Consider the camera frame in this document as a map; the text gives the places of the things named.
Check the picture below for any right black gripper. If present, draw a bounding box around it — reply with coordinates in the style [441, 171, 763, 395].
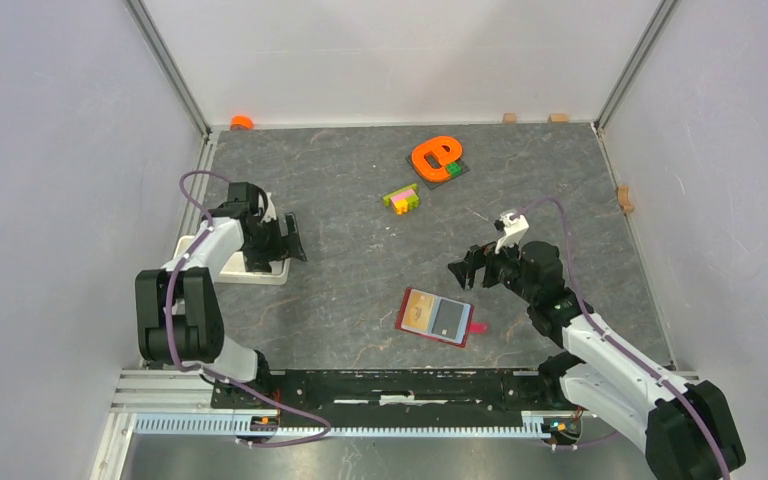
[447, 232, 537, 305]

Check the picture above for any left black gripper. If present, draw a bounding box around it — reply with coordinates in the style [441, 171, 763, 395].
[243, 213, 307, 273]

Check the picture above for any red card holder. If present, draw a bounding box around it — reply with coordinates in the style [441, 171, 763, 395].
[394, 287, 489, 348]

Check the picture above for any yellow credit card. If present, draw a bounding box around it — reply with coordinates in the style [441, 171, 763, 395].
[399, 289, 436, 334]

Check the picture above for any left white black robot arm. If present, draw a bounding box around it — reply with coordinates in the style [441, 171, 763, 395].
[135, 182, 307, 408]

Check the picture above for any white plastic tray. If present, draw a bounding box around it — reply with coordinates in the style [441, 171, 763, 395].
[163, 231, 291, 286]

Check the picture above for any colourful toy brick stack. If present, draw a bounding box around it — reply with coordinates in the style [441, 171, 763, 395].
[382, 183, 420, 215]

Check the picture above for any orange e-shaped block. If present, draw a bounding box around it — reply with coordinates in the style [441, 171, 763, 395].
[408, 136, 464, 187]

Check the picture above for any green toy brick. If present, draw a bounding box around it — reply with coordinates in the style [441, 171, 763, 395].
[446, 163, 462, 177]

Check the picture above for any orange round cap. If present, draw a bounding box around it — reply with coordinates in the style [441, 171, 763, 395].
[229, 115, 254, 131]

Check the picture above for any curved wooden piece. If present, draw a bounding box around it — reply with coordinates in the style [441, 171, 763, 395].
[616, 185, 635, 215]

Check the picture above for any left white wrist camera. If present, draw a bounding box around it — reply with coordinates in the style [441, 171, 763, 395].
[251, 187, 277, 224]

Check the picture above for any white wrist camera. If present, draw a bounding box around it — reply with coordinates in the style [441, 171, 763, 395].
[494, 210, 530, 254]
[251, 187, 277, 224]

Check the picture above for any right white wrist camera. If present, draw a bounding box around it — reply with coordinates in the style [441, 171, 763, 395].
[494, 210, 530, 254]

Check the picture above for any dark square base plate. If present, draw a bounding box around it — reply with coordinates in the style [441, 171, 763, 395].
[405, 156, 470, 190]

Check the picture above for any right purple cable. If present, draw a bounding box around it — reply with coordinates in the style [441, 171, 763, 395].
[513, 195, 733, 480]

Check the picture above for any grey cable duct comb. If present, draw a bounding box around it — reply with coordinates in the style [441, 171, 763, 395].
[133, 413, 548, 439]

